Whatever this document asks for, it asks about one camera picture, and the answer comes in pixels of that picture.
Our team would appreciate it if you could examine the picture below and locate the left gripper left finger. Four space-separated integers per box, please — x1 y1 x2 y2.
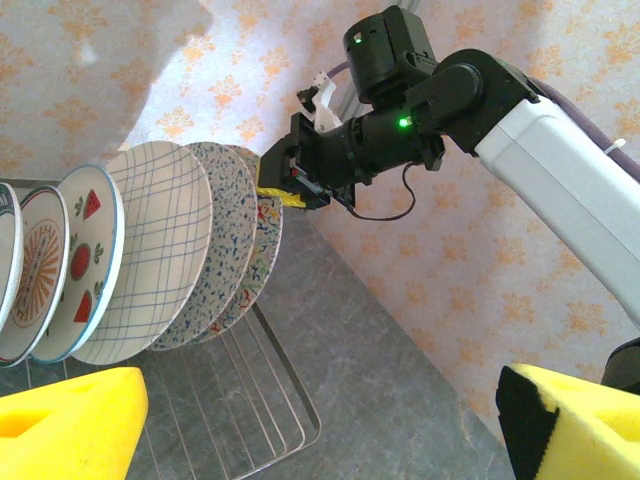
0 367 150 480

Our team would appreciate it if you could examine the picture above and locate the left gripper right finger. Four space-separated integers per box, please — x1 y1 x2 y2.
495 363 640 480

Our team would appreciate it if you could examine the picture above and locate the colourful squiggle plate brown back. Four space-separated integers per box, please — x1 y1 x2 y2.
199 147 285 344

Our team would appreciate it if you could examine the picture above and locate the blue speckled plate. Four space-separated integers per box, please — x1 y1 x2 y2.
149 142 259 351

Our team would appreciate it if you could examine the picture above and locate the blue grid line plate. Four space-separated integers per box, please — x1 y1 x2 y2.
69 141 215 365

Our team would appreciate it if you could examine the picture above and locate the small plate orange sunburst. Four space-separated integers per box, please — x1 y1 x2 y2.
0 185 71 369

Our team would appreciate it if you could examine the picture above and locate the small plate green lettered rim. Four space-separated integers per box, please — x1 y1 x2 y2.
0 182 25 336

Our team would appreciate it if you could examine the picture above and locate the watermelon print plate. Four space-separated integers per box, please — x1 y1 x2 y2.
30 164 126 364

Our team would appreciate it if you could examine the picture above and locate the thin black wire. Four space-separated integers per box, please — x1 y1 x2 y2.
344 159 417 221

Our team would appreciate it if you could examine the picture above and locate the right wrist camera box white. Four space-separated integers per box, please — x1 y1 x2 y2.
297 71 344 135

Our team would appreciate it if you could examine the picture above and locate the wire dish rack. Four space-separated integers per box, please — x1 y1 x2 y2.
0 299 322 480

